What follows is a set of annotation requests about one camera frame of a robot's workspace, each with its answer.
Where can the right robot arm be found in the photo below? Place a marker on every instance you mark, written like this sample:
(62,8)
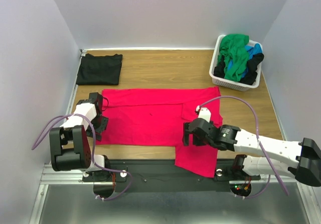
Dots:
(263,155)

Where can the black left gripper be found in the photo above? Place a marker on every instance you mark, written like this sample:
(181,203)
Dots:
(104,122)

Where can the white plastic laundry basket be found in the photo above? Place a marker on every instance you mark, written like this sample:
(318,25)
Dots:
(228,83)

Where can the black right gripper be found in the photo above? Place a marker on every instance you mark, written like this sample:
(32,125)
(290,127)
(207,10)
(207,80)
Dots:
(187,134)

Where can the green t shirt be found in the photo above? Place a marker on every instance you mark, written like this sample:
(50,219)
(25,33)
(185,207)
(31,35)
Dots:
(234,55)

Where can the black t shirt in basket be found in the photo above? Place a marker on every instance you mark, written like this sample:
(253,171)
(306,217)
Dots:
(248,77)

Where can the pink t shirt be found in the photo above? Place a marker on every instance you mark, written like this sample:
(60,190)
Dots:
(156,117)

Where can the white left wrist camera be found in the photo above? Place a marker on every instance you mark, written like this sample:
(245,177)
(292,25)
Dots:
(203,113)

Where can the folded black t shirt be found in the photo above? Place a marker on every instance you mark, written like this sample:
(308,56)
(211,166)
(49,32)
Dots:
(99,70)

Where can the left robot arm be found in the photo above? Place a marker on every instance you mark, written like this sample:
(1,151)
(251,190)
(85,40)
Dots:
(69,145)

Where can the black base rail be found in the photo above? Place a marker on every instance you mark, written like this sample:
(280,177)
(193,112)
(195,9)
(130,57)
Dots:
(163,176)

